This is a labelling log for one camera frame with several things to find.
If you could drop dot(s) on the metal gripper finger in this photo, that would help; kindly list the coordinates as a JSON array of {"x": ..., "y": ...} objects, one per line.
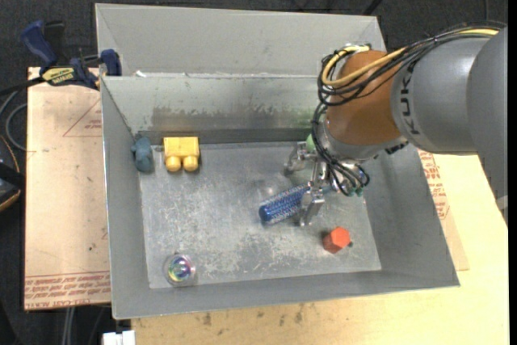
[
  {"x": 299, "y": 155},
  {"x": 312, "y": 208}
]

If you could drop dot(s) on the clear iridescent dome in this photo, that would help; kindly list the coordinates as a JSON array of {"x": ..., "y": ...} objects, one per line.
[{"x": 179, "y": 270}]

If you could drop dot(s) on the blue-grey toy animal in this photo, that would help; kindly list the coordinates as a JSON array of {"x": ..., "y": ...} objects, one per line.
[{"x": 143, "y": 155}]

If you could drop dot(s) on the yellow toy block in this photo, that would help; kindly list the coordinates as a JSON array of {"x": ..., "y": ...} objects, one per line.
[{"x": 181, "y": 151}]

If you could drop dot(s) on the blue ribbed cylinder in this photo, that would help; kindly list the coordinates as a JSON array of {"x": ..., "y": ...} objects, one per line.
[{"x": 282, "y": 204}]

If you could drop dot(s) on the grey metal bin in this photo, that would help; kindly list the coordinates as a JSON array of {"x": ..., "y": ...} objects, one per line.
[{"x": 226, "y": 238}]

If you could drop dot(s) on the brown cardboard board, red print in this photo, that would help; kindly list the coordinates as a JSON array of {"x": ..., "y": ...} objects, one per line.
[{"x": 64, "y": 182}]

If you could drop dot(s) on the pale green ball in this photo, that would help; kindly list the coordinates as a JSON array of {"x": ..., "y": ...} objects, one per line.
[{"x": 310, "y": 142}]

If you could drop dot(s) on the red hexagonal block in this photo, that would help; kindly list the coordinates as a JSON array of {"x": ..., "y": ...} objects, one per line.
[{"x": 336, "y": 239}]

